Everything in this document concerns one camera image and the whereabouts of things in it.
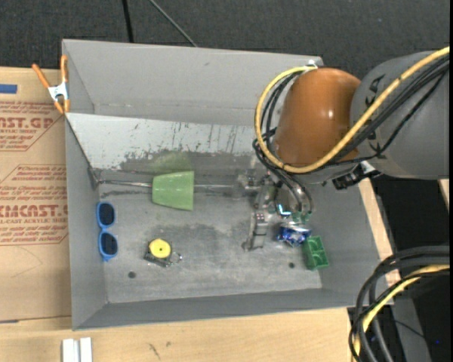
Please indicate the black cylinder on white bracket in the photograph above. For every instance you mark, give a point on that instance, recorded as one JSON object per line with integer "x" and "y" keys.
{"x": 348, "y": 179}

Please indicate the grey metal bin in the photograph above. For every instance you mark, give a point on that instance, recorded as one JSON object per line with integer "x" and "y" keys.
{"x": 211, "y": 270}

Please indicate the yellow tape measure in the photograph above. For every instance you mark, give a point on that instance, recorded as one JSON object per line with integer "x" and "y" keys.
{"x": 159, "y": 249}

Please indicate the green toy building brick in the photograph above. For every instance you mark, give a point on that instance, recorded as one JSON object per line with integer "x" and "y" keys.
{"x": 316, "y": 255}

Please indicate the green plastic cup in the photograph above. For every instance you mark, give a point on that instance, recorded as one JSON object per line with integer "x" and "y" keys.
{"x": 175, "y": 191}

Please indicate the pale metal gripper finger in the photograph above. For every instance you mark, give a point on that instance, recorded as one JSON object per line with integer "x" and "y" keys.
{"x": 255, "y": 236}
{"x": 263, "y": 232}

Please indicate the blue sunglasses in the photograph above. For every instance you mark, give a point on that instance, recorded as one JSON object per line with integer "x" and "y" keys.
{"x": 107, "y": 243}

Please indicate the brown cardboard board, red print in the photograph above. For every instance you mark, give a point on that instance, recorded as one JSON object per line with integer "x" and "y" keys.
{"x": 26, "y": 270}

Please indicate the crushed blue drink can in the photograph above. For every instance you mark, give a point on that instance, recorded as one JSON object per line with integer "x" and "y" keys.
{"x": 291, "y": 235}

